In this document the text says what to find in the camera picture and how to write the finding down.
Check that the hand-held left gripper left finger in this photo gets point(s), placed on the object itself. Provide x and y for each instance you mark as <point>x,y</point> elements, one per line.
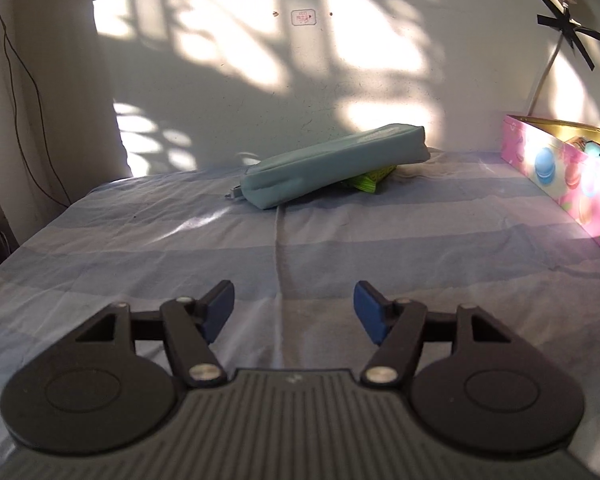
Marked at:
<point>217,310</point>

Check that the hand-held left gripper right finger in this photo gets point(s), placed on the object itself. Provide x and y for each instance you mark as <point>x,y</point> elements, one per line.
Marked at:
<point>370,312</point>

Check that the teal pencil case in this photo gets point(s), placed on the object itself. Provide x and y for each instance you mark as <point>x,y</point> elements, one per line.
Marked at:
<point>330,165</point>

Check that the pink biscuit tin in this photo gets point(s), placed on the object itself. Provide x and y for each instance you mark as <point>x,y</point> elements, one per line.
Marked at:
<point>555,175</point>

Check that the striped bed sheet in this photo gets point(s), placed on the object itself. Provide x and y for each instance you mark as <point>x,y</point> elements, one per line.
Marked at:
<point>180,250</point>

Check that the green snack packet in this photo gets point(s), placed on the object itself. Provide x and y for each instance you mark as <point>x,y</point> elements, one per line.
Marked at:
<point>370,182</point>

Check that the black tape cross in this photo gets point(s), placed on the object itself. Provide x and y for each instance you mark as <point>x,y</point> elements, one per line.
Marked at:
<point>570,27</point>

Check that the small wall sticker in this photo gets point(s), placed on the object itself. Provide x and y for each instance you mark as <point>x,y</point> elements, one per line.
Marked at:
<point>304,17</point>

